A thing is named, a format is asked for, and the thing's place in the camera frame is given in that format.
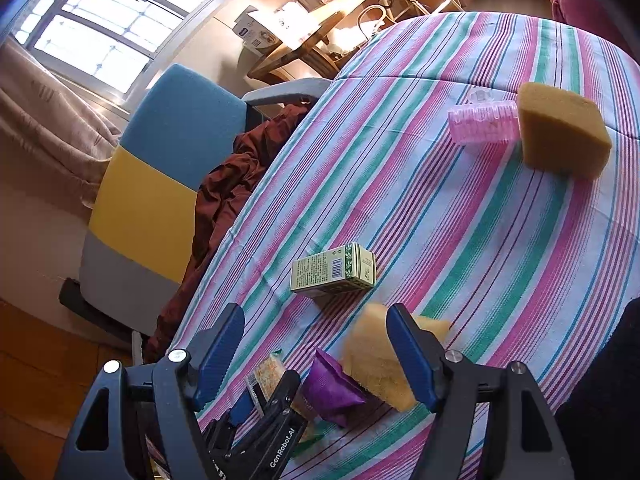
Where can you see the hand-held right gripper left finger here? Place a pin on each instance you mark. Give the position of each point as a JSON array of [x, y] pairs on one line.
[[220, 355]]

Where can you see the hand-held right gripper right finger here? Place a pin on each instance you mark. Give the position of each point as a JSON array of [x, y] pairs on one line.
[[407, 355]]

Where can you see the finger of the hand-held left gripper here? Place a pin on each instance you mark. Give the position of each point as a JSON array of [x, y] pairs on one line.
[[241, 406], [281, 392]]

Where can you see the clear cracker packet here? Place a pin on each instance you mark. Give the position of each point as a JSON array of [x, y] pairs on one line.
[[270, 375]]

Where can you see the yellow sponge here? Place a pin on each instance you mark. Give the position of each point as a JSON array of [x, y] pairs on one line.
[[370, 355], [565, 130]]

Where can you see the purple snack packet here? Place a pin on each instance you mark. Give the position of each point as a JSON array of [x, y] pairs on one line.
[[330, 390]]

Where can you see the small green carton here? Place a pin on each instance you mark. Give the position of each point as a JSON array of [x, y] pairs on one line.
[[335, 270]]

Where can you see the striped tablecloth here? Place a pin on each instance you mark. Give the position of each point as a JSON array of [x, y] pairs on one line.
[[475, 240]]

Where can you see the maroon cloth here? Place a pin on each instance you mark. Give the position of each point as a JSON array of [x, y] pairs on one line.
[[225, 195]]

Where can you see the blue yellow grey chair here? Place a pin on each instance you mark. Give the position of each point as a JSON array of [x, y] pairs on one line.
[[150, 200]]

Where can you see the pink hair roller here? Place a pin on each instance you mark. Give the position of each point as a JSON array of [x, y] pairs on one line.
[[482, 122]]

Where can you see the beige curtain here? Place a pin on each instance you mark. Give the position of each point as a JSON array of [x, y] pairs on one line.
[[45, 125]]

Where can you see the white blue cardboard box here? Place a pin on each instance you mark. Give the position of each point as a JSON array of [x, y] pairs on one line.
[[257, 32]]

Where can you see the wooden side table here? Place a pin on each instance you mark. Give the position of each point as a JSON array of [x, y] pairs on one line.
[[310, 30]]

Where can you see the barred window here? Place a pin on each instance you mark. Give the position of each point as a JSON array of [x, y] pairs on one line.
[[115, 25]]

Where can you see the red sofa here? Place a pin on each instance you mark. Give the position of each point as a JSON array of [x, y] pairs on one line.
[[580, 0]]

